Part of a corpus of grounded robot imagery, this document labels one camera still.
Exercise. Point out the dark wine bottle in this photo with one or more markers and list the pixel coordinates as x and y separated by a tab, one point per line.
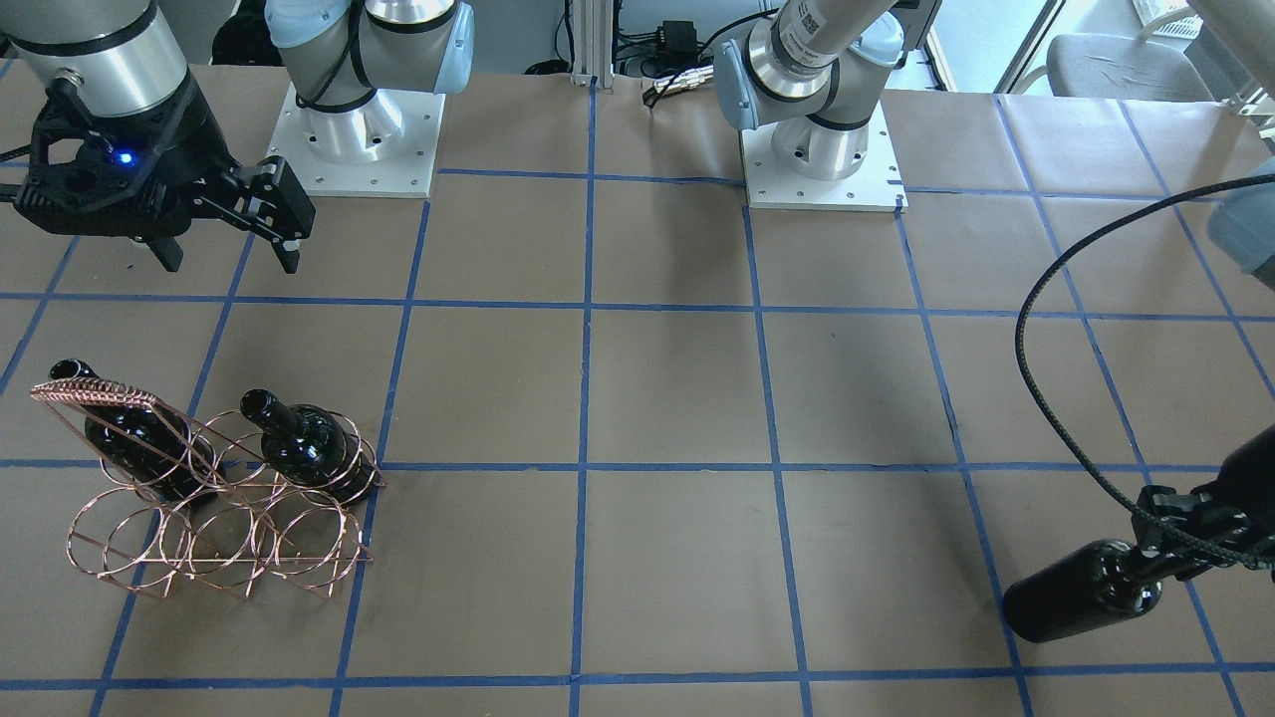
1094	587

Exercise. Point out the dark wine bottle rack inner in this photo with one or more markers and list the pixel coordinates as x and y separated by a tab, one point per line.
311	447

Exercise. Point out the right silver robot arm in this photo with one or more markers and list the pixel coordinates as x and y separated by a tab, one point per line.
339	54

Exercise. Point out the dark wine bottle rack end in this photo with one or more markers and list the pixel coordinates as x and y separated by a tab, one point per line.
149	446

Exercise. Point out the black power adapter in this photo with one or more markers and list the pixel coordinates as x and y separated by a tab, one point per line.
677	39

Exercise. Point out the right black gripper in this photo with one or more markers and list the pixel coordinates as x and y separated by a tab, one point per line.
186	157

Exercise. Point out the aluminium frame post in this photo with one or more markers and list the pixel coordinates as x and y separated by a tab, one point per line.
592	39

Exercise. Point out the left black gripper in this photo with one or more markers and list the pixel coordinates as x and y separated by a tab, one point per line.
1253	476

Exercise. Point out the copper wire wine rack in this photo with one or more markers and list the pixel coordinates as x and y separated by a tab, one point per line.
259	526

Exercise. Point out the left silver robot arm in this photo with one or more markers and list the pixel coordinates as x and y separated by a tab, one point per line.
824	65

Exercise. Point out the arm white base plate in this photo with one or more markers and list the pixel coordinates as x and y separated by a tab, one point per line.
799	165
386	149

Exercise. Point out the grey office chair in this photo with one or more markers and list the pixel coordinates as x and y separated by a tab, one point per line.
1122	68

